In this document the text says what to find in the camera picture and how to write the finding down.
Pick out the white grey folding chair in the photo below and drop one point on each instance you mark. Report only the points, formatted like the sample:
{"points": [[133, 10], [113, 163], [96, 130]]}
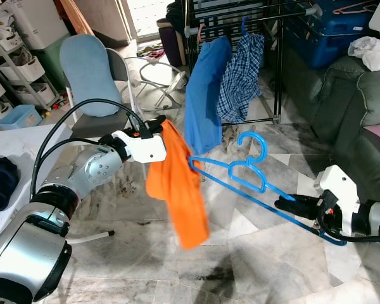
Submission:
{"points": [[123, 69]]}

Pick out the white shelf trolley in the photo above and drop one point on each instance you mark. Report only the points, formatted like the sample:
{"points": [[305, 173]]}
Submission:
{"points": [[19, 63]]}

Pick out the blue plastic hanger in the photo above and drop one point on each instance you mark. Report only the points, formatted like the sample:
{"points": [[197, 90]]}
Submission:
{"points": [[285, 214], [244, 25]]}

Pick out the blue plaid shirt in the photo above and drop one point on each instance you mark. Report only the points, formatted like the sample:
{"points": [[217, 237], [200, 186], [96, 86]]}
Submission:
{"points": [[240, 76]]}

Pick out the dark green sofa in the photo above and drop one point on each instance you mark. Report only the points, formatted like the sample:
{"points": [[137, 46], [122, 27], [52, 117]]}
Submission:
{"points": [[342, 107]]}

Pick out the pink plastic hanger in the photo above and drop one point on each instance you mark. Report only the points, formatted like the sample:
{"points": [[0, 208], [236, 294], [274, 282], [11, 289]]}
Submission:
{"points": [[358, 9], [201, 33]]}

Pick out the orange garment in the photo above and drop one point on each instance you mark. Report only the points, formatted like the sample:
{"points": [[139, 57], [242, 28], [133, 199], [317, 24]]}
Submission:
{"points": [[177, 190]]}

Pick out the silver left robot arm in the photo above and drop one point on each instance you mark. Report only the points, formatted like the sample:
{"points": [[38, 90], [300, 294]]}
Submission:
{"points": [[95, 168]]}

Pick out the white plastic cabinet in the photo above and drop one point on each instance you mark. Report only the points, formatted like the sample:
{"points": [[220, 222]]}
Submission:
{"points": [[41, 22]]}

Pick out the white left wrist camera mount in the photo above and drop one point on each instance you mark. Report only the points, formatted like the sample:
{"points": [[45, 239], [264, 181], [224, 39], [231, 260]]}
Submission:
{"points": [[145, 149]]}

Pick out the blue plastic storage box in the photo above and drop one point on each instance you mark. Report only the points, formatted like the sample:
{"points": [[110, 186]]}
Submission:
{"points": [[329, 38]]}

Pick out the black metal drying rack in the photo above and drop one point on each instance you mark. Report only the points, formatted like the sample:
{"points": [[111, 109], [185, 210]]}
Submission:
{"points": [[279, 63]]}

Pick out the dark purple bin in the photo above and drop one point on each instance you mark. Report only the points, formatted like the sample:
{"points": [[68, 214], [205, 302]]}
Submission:
{"points": [[171, 44]]}

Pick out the blue chair cushion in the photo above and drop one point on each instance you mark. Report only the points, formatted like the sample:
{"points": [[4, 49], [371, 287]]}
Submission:
{"points": [[88, 76]]}

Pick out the light blue shirt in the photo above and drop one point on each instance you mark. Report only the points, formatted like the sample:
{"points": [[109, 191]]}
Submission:
{"points": [[206, 95]]}

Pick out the light blue plastic basket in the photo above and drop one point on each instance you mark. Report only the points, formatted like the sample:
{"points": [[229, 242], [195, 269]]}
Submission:
{"points": [[19, 117]]}

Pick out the crumpled white cloth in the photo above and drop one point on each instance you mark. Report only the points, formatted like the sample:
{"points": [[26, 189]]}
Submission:
{"points": [[370, 54]]}

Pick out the navy blue garment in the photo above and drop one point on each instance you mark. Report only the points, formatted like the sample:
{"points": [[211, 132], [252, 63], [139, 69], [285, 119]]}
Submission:
{"points": [[0, 183]]}

